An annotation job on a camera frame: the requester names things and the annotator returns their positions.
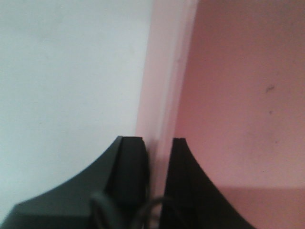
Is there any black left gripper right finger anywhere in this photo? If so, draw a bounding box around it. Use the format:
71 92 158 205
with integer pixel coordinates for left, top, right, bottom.
160 138 253 229

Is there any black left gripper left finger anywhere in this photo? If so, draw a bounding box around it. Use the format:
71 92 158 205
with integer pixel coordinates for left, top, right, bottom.
2 136 149 229

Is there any pink plastic box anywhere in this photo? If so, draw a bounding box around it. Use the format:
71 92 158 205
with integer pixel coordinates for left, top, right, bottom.
136 0 305 229

